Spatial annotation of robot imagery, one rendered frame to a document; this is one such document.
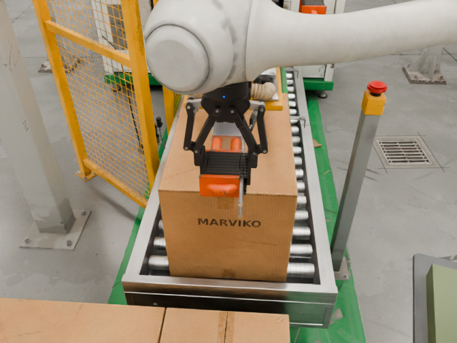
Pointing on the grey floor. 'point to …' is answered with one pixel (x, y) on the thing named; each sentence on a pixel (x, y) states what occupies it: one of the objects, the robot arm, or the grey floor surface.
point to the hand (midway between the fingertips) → (226, 169)
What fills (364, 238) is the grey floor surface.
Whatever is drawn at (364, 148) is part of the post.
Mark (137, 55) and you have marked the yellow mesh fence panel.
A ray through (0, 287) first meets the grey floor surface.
